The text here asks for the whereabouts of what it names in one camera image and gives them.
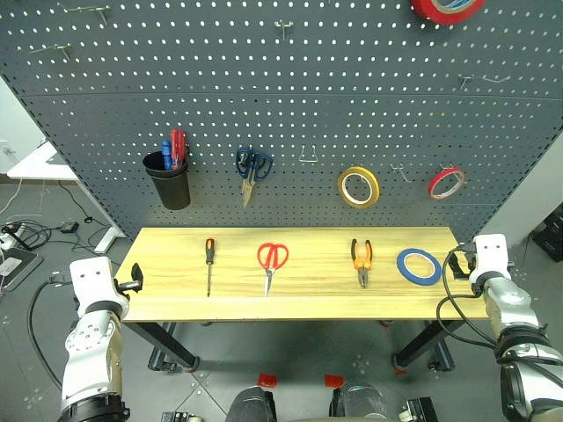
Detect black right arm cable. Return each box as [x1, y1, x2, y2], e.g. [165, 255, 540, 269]
[435, 245, 503, 353]

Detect black crate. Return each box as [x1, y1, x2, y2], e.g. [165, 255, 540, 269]
[530, 210, 563, 252]

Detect black plastic cup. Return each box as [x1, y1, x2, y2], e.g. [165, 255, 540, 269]
[142, 150, 192, 211]

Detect black table leg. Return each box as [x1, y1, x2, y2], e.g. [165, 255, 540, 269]
[392, 319, 465, 375]
[125, 322, 201, 374]

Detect yellow tape roll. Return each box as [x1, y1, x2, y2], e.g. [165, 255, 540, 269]
[337, 165, 381, 209]

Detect white power strip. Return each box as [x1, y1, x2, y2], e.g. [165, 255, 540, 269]
[0, 222, 26, 250]

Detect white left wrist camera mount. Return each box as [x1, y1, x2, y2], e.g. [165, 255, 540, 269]
[69, 257, 129, 316]

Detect red handled scissors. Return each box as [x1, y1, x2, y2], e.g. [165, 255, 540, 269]
[257, 242, 290, 298]

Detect white desk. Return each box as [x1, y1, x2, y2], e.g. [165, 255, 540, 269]
[7, 139, 127, 254]

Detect grey metal pegboard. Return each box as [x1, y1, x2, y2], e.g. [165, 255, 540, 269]
[0, 0, 563, 247]

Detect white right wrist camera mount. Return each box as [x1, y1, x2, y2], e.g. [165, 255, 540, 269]
[467, 233, 512, 285]

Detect black orange screwdriver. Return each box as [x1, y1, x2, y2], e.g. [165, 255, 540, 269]
[204, 237, 216, 298]

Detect grey floor board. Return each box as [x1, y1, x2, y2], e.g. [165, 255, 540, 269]
[0, 246, 46, 295]

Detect wide red tape roll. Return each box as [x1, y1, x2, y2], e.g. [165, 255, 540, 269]
[410, 0, 487, 25]

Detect black frame with caster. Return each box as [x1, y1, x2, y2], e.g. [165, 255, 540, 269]
[398, 397, 440, 422]
[161, 410, 201, 422]

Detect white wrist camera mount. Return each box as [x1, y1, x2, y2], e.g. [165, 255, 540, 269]
[69, 257, 129, 316]
[467, 233, 512, 285]

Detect blue handled scissors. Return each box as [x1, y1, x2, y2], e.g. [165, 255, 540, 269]
[235, 147, 274, 209]

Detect black floor cable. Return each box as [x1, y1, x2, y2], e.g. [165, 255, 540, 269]
[56, 179, 113, 230]

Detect orange black pliers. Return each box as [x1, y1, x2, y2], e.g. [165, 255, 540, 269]
[350, 238, 375, 289]

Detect thin red tape roll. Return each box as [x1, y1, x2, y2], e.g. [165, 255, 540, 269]
[427, 165, 464, 203]

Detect dark grey rounded shell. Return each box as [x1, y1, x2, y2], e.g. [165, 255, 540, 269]
[225, 385, 278, 422]
[330, 382, 389, 422]

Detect blue tape roll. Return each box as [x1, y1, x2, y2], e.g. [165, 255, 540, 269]
[396, 248, 443, 288]

